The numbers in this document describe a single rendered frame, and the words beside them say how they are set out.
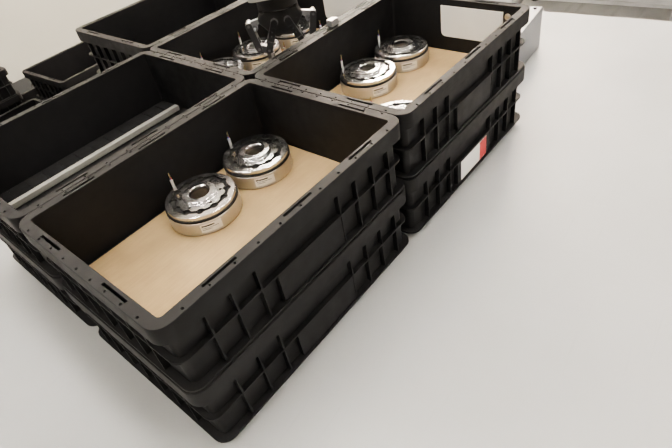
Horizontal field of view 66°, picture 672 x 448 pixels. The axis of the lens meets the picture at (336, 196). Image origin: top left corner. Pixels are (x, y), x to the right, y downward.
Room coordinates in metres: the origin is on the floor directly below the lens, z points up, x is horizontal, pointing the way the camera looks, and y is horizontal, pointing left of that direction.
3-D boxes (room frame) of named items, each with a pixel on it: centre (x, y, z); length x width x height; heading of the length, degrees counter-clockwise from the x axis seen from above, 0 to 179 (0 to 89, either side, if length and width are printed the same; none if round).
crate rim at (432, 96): (0.82, -0.15, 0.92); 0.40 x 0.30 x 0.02; 134
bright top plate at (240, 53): (1.09, 0.11, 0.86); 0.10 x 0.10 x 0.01
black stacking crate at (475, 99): (0.82, -0.15, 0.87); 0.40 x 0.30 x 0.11; 134
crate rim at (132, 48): (1.26, 0.27, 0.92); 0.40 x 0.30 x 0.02; 134
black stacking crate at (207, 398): (0.55, 0.14, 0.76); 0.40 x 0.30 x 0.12; 134
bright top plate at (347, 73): (0.87, -0.10, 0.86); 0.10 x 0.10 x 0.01
